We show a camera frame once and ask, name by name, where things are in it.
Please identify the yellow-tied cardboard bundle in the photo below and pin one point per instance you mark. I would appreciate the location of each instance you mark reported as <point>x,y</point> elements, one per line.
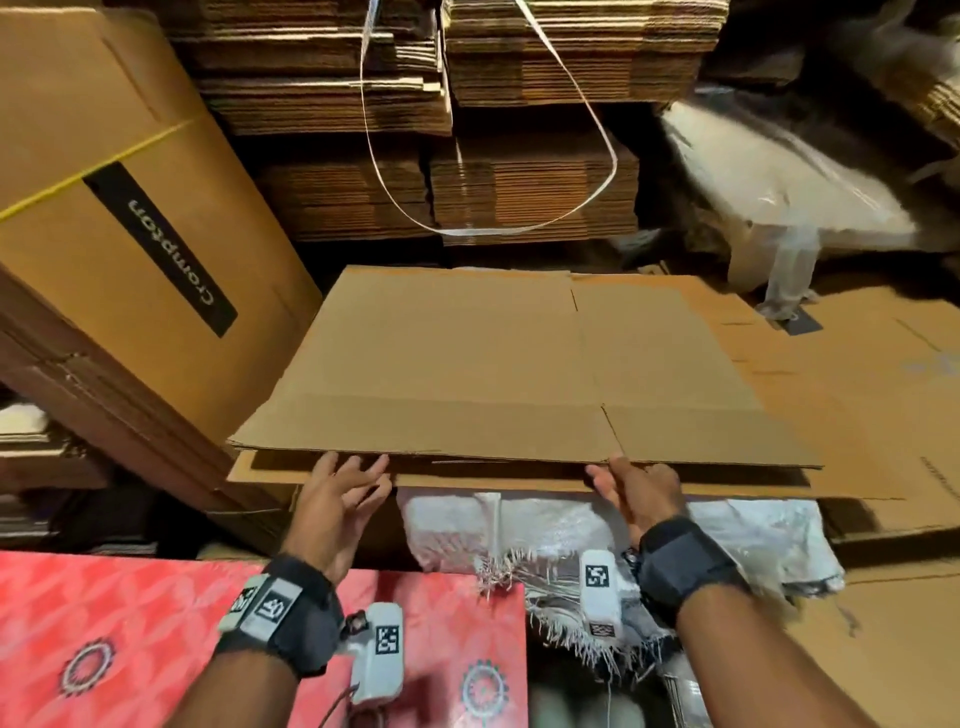
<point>135,255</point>

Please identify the person's left hand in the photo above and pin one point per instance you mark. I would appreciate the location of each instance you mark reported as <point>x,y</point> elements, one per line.
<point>327,518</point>

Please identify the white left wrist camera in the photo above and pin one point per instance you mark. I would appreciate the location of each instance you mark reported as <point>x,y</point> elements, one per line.
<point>378,653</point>

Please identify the person's right hand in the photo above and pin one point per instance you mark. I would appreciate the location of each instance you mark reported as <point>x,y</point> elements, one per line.
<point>648,495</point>

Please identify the low pile of cardboard sheets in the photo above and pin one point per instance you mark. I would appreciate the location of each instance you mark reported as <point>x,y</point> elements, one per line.
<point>885,645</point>

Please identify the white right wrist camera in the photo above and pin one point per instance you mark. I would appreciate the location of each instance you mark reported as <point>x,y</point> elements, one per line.
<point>600,593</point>

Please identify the wall of cardboard stacks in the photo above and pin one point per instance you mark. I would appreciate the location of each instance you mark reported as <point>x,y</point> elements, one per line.
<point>525,180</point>

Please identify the white plastic sack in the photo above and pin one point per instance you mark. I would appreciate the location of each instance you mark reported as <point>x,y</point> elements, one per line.
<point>780,180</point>

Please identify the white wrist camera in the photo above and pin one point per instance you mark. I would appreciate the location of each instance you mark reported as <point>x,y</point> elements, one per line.
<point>600,593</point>
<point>378,653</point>

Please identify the small brown cardboard box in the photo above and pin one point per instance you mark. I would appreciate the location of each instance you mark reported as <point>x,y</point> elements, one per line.
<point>495,360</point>

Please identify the red patterned table cloth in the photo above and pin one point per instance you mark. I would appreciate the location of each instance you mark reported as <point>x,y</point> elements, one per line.
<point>180,630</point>

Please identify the person's right forearm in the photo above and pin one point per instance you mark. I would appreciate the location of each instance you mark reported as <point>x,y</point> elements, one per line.
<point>765,675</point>

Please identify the person's left forearm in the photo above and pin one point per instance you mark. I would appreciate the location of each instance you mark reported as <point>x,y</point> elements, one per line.
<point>233,693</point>

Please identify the white woven sack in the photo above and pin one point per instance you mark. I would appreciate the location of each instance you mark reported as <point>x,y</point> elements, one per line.
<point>750,540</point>

